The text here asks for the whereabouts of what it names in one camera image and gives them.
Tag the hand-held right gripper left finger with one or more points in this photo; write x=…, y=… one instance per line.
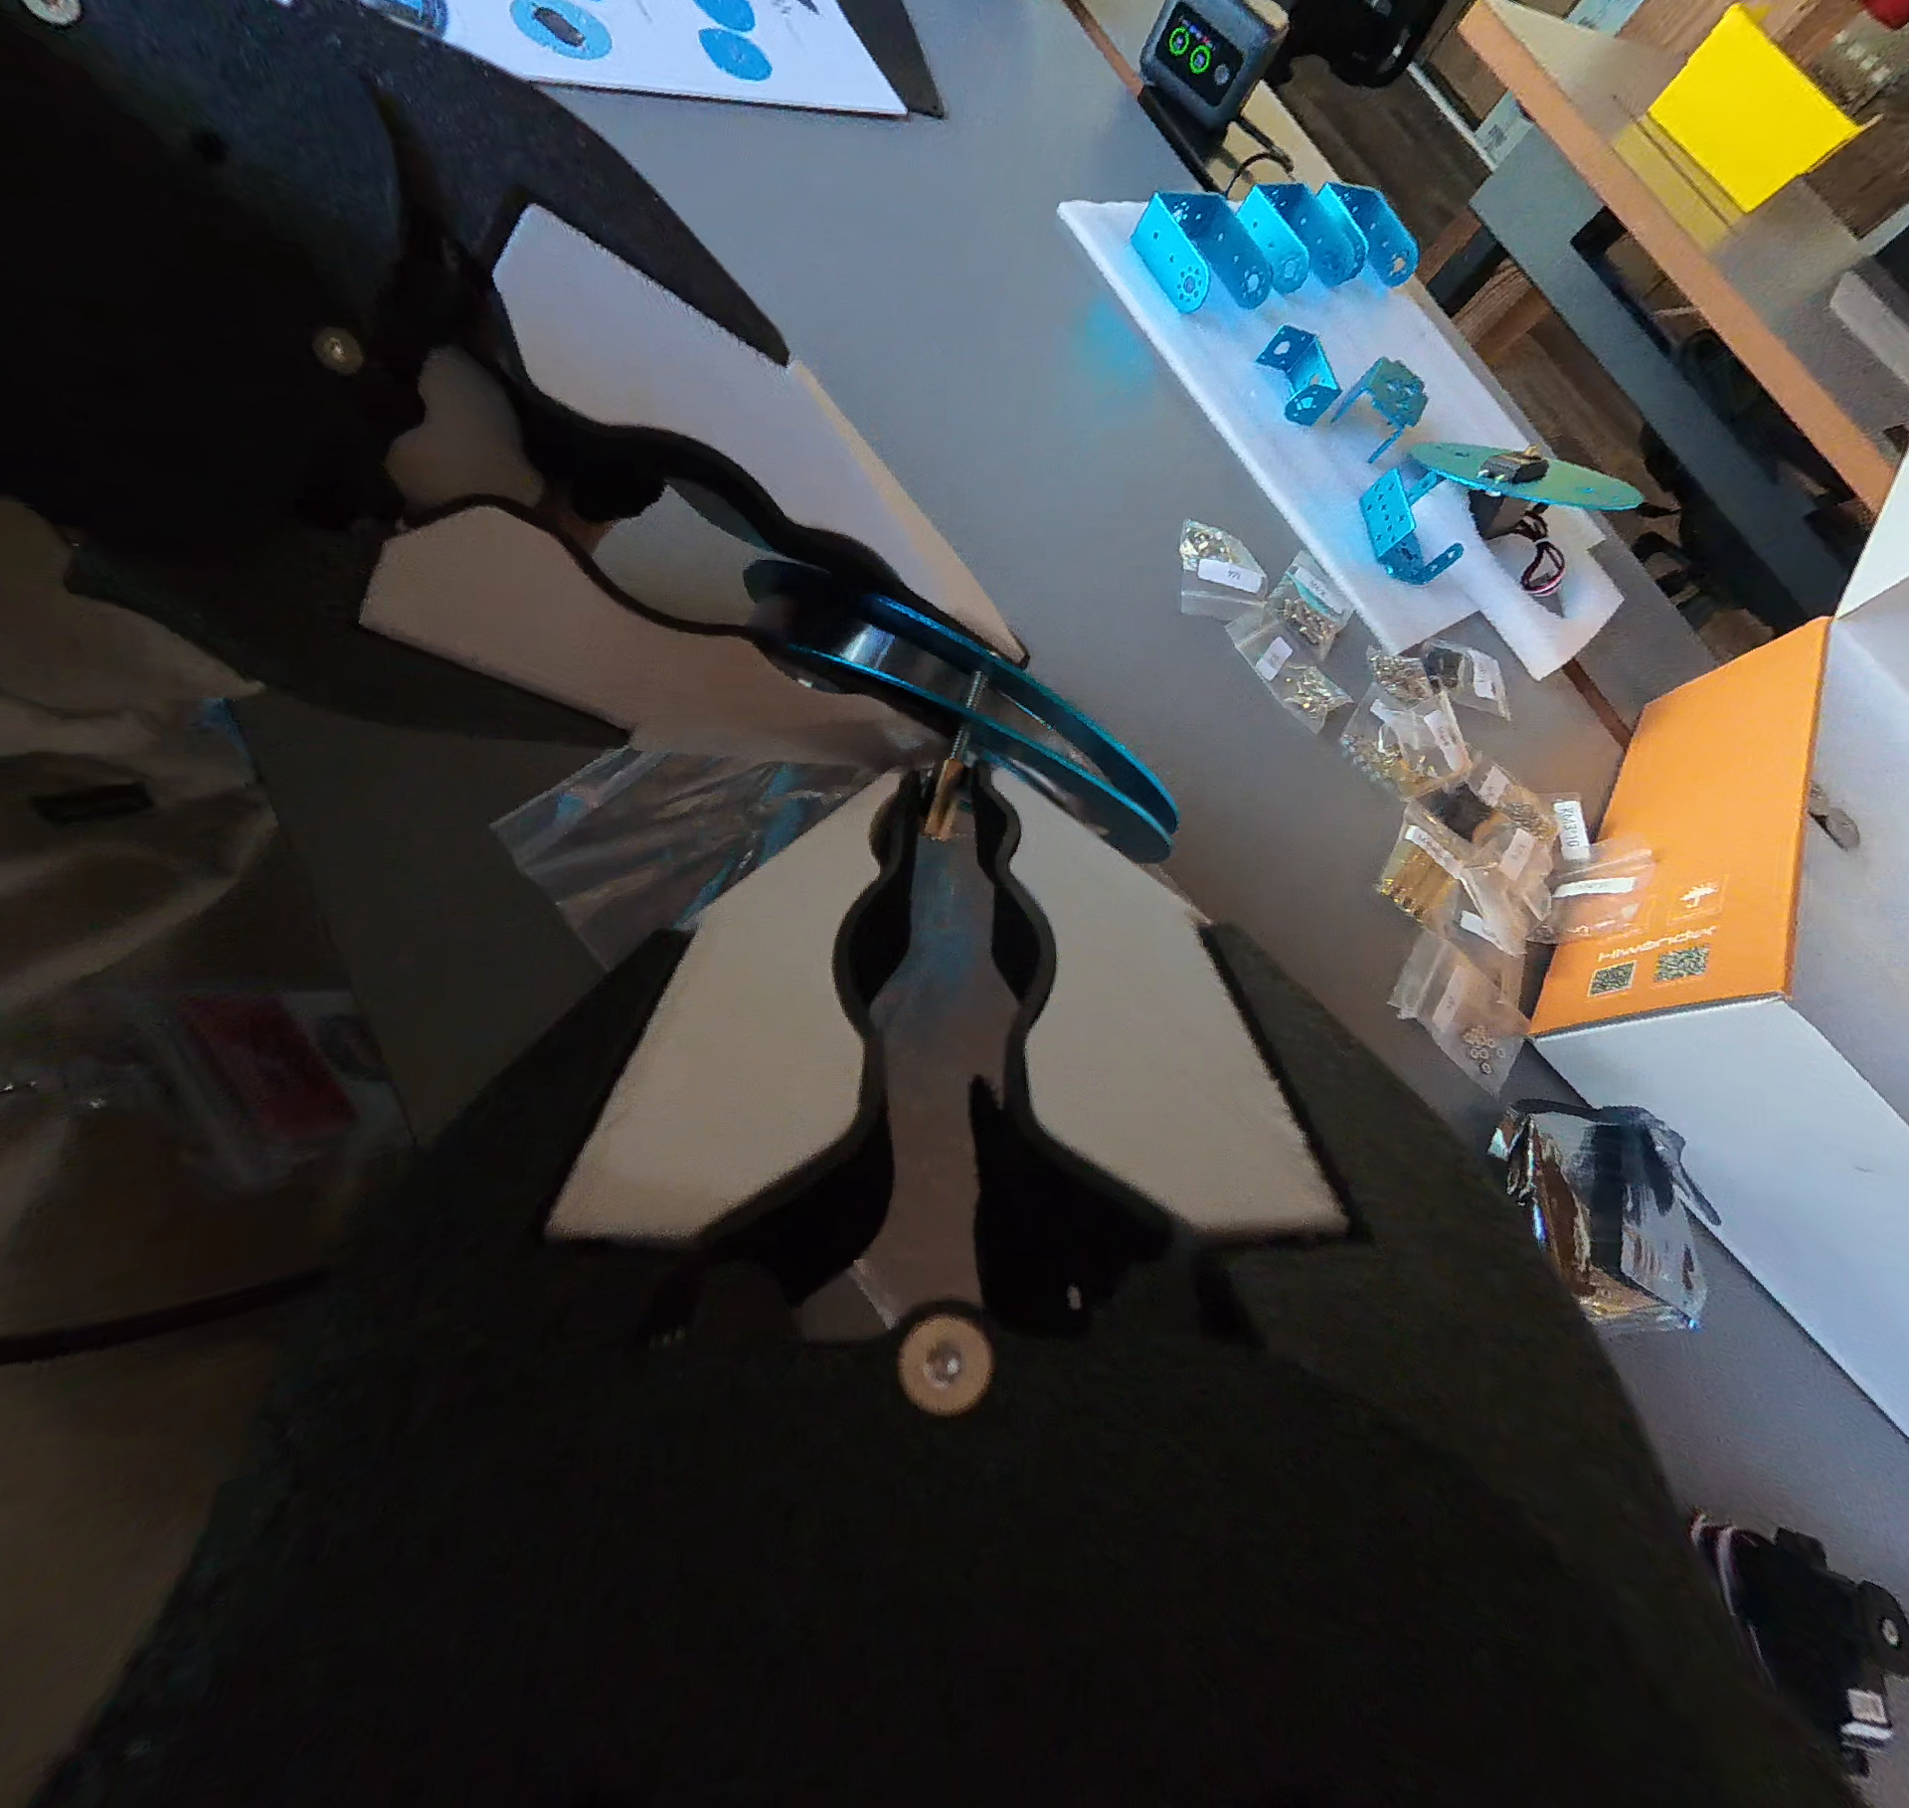
x=717, y=1092

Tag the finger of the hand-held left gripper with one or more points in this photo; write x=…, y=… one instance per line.
x=492, y=586
x=717, y=361

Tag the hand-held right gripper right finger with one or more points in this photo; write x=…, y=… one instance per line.
x=1179, y=1078

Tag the blue round turntable assembly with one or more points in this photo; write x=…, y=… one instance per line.
x=1076, y=748

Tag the small metal screw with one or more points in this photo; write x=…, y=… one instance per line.
x=967, y=718

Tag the clear plastic bag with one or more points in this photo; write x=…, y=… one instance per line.
x=656, y=837

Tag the black flat sheet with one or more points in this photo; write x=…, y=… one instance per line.
x=881, y=33

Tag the pile of small hardware bags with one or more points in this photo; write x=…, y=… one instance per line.
x=1417, y=748

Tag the shiny foil bag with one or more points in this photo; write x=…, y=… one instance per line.
x=1604, y=1210

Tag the white foam sheet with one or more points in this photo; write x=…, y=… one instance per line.
x=1238, y=347

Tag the orange white cardboard box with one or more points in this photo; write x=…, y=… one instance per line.
x=1685, y=853

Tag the small grey display device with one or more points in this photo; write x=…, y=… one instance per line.
x=1208, y=40

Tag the teal oval plate with servo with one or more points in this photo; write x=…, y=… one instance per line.
x=1580, y=484

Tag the black servo motor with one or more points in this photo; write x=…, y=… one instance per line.
x=1806, y=1643

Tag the yellow bin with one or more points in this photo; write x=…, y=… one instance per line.
x=1746, y=106

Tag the large blue U bracket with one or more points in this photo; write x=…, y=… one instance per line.
x=1284, y=234
x=1372, y=230
x=1185, y=248

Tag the small blue bracket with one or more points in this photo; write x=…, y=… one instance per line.
x=1298, y=376

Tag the wide blue U bracket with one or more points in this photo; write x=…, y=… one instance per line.
x=1411, y=534

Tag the blue angled bracket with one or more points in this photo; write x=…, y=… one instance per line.
x=1382, y=402

